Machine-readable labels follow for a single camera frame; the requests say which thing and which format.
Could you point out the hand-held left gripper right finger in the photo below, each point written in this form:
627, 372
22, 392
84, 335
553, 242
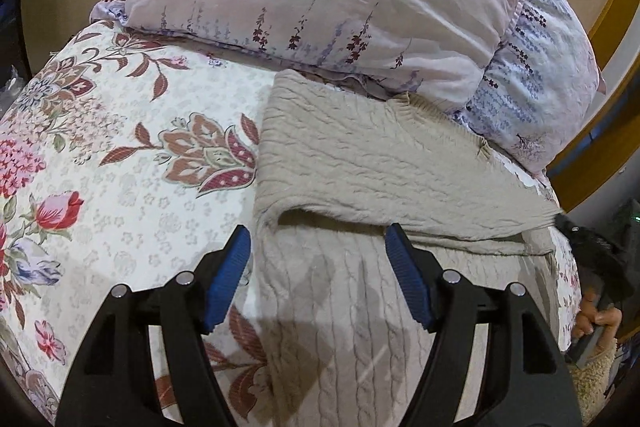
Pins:
407, 279

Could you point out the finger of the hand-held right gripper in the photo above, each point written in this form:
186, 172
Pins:
565, 222

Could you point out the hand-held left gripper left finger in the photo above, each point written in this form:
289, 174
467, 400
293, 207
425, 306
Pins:
229, 279

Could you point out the person's right forearm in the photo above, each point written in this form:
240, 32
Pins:
595, 387

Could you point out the person's right hand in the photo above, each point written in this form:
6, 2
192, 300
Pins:
597, 319

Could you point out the lavender floral ruffled pillow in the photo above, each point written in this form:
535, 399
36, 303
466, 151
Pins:
545, 72

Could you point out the floral printed bedsheet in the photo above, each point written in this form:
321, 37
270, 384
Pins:
125, 167

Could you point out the wooden frame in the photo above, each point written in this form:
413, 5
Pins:
600, 142

